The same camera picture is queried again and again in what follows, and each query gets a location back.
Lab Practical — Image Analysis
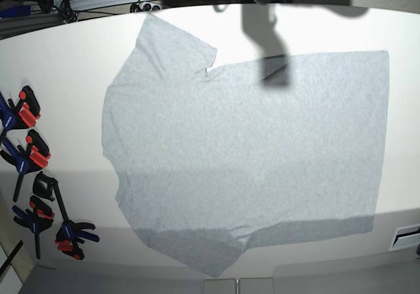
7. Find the grey T-shirt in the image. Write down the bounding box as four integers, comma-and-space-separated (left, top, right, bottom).
102, 15, 389, 277

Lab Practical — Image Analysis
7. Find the white power strip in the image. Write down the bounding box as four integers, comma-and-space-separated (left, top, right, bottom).
129, 2, 162, 13

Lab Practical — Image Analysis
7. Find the long black bar clamp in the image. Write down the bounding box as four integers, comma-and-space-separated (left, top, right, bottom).
33, 172, 100, 261

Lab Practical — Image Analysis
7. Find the blue red bar clamp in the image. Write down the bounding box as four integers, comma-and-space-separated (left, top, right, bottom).
1, 85, 41, 142
1, 129, 51, 202

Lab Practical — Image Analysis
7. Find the lower left blue bar clamp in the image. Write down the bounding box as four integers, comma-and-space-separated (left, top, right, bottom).
12, 195, 54, 260

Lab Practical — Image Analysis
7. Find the top blue red bar clamp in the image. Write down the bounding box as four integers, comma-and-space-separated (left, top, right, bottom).
1, 85, 41, 142

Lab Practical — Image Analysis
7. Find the black strip on wood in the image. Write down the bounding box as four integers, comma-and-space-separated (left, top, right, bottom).
1, 240, 23, 274

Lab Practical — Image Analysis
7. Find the white label holder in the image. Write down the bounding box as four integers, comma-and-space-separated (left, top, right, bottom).
389, 224, 419, 251

